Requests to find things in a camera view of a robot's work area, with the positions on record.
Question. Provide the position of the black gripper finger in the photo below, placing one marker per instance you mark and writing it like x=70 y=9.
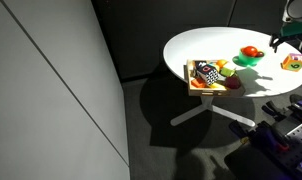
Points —
x=275 y=46

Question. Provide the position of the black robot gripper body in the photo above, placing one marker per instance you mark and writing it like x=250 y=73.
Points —
x=277 y=39

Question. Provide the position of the colourful foam toy cube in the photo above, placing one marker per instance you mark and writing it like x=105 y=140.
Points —
x=293 y=62

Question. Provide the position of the dark red toy plum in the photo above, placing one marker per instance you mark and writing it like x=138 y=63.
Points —
x=260 y=54

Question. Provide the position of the red toy tomato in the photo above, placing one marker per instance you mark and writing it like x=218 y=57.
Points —
x=249 y=51

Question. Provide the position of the green toy block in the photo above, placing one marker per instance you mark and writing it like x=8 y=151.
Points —
x=227 y=72

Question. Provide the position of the pink toy block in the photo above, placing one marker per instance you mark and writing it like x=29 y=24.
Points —
x=232 y=82

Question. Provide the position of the orange toy ball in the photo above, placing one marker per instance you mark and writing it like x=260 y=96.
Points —
x=221 y=62

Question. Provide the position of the black white patterned foam block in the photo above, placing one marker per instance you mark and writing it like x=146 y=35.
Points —
x=207 y=72

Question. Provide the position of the orange toy block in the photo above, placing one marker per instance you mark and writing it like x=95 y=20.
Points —
x=198 y=83

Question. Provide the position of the wooden toy tray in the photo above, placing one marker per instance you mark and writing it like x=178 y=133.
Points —
x=216 y=89

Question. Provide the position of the green plastic bowl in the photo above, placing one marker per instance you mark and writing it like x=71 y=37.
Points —
x=244 y=61

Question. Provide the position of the purple clamp far right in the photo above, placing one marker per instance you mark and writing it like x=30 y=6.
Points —
x=293 y=110

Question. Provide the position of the purple clamp with orange tip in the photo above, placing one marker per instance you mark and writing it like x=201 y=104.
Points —
x=264 y=136

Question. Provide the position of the perforated grey mounting plate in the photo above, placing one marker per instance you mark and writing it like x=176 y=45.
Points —
x=292 y=158

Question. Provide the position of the white table pedestal base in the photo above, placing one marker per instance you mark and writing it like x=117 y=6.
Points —
x=206 y=105

